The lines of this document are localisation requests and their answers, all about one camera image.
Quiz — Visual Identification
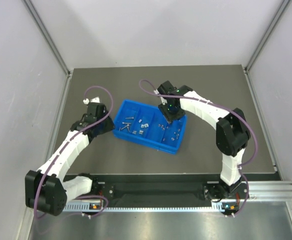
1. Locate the blue compartment bin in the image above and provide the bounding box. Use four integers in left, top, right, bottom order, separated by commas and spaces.
113, 99, 188, 154

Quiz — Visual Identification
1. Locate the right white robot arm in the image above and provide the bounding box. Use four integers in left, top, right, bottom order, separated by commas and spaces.
153, 81, 251, 194

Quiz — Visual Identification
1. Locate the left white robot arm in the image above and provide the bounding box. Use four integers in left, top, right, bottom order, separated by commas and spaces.
25, 97, 115, 216

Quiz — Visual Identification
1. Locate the slotted cable duct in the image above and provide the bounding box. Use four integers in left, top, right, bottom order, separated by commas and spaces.
63, 199, 239, 213

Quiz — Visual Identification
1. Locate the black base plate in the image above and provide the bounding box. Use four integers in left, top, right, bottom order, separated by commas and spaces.
92, 182, 225, 200

